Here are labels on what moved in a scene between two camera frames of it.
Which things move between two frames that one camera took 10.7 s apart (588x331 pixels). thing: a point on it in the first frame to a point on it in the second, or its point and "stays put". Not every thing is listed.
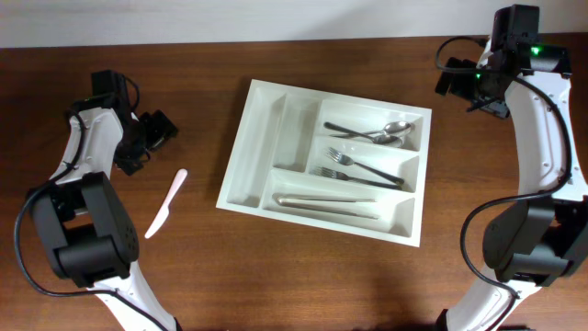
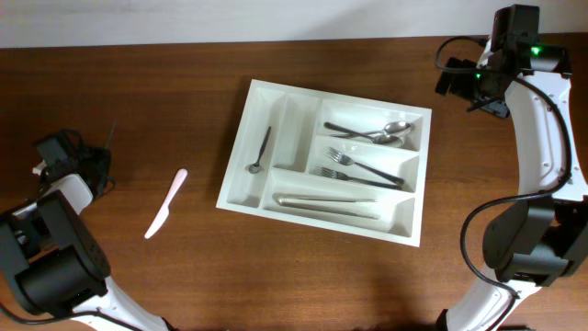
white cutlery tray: [328, 160] stays put
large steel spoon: [392, 129] stays put
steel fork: [335, 174] stays put
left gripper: [159, 127] to [98, 153]
